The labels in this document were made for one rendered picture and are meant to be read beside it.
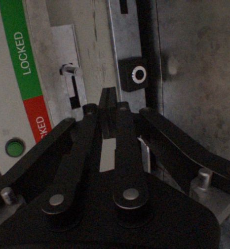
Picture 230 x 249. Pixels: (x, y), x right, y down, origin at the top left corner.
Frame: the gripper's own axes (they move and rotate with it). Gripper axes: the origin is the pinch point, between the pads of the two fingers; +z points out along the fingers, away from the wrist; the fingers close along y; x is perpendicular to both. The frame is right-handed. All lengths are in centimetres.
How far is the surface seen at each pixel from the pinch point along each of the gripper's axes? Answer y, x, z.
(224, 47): 16.5, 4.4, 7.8
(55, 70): -7.9, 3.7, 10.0
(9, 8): -13.5, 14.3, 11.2
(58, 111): -8.7, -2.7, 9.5
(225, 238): 17.6, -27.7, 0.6
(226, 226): 18.7, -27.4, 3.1
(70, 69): -6.0, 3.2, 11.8
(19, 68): -13.9, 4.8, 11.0
